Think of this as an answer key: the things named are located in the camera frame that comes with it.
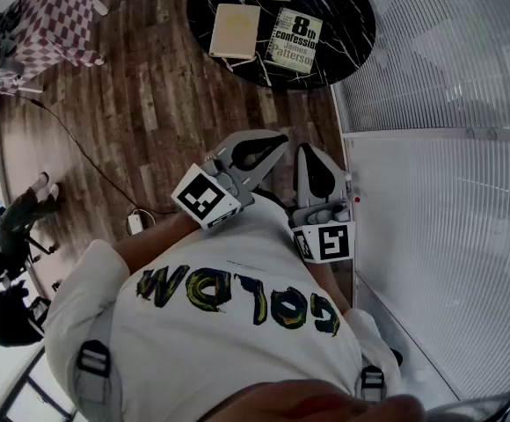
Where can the plain beige book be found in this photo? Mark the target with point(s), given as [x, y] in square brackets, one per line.
[235, 31]

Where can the person's chin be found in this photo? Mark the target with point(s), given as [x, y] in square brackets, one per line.
[308, 405]

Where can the person's left forearm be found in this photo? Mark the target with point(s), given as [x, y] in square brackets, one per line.
[158, 240]

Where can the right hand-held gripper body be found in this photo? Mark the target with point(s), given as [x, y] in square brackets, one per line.
[332, 240]

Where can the person's right forearm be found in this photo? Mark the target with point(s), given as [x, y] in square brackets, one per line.
[330, 284]

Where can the olive book with black lettering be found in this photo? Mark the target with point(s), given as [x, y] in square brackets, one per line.
[292, 42]

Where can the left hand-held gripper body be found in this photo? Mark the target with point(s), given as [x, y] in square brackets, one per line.
[204, 196]

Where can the white power adapter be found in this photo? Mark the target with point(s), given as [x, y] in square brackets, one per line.
[135, 224]

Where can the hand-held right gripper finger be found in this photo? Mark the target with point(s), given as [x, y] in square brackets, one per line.
[339, 183]
[301, 183]

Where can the red white checkered tablecloth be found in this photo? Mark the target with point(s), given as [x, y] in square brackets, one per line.
[53, 20]

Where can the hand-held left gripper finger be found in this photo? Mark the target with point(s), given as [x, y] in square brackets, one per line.
[255, 134]
[266, 169]

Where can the person's white printed t-shirt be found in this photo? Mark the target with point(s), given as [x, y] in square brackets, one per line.
[220, 358]

